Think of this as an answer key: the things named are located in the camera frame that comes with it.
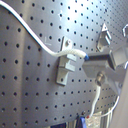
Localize grey metal cable clip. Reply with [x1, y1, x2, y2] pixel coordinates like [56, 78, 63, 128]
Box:
[56, 37, 76, 86]

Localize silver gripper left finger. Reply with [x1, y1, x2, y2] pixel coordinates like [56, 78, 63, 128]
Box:
[82, 61, 126, 95]

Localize blue object at bottom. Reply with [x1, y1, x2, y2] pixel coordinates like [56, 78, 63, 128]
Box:
[75, 116, 87, 128]

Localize perforated metal breadboard plate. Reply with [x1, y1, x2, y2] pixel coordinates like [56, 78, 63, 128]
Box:
[0, 0, 128, 128]

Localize white braided cable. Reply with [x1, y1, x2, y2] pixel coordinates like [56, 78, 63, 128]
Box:
[0, 1, 90, 62]

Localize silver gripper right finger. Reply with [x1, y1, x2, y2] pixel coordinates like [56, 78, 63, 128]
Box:
[89, 43, 128, 70]

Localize thin white wire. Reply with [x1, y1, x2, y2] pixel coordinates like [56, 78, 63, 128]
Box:
[87, 77, 121, 120]

